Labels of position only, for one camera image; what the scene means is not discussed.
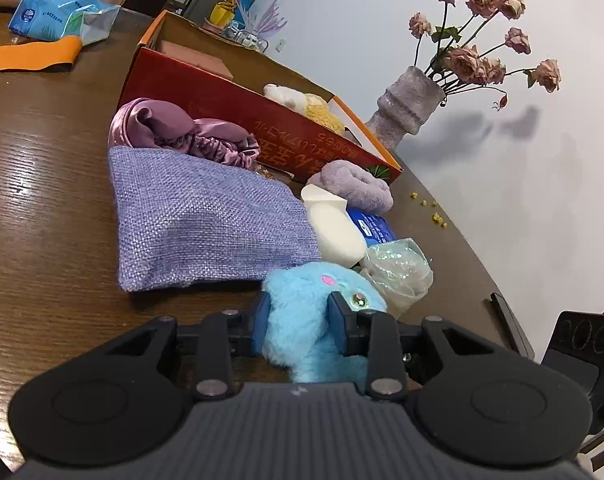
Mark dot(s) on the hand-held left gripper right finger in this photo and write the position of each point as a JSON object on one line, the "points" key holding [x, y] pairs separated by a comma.
{"points": [[340, 322]]}

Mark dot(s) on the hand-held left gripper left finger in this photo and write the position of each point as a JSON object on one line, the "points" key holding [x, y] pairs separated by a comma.
{"points": [[260, 327]]}

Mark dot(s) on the blue plush toy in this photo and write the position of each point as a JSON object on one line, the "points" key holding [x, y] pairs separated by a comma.
{"points": [[302, 300]]}

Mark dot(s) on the iridescent plastic bag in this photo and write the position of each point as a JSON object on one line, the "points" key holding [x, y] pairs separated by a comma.
{"points": [[397, 270]]}

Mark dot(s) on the blue tissue packet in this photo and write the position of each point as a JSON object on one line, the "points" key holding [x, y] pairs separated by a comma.
{"points": [[377, 227]]}

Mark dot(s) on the purple burlap pouch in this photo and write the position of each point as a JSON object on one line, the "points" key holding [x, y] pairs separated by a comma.
{"points": [[196, 220]]}

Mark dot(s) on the purple fuzzy scrunchie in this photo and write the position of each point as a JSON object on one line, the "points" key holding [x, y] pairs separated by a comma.
{"points": [[352, 182]]}

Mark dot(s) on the red cardboard box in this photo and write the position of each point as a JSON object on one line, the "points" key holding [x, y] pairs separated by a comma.
{"points": [[221, 105]]}

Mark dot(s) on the pink satin bonnet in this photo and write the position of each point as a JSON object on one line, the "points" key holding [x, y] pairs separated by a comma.
{"points": [[146, 120]]}

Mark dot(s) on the black phone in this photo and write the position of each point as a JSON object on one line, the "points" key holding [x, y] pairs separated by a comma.
{"points": [[512, 325]]}

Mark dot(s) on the scattered yellow flower bits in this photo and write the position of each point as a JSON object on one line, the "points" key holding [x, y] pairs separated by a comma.
{"points": [[437, 219]]}

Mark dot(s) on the pale purple textured vase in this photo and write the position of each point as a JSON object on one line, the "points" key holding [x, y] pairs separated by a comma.
{"points": [[402, 105]]}

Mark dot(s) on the white and yellow plush lamb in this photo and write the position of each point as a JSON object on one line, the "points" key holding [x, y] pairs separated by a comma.
{"points": [[287, 96]]}

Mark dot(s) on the dried pink rose bouquet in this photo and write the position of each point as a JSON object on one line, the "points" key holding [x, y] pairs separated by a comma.
{"points": [[464, 60]]}

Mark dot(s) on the purple feather decoration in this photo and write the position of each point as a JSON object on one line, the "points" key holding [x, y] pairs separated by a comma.
{"points": [[269, 17]]}

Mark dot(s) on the yellow pot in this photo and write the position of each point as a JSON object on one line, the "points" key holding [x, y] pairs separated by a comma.
{"points": [[221, 12]]}

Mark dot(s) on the orange cloth strip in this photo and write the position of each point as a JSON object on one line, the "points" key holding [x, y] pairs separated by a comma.
{"points": [[26, 55]]}

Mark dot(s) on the blue wet wipes pack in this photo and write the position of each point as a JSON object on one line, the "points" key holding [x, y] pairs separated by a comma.
{"points": [[46, 12]]}

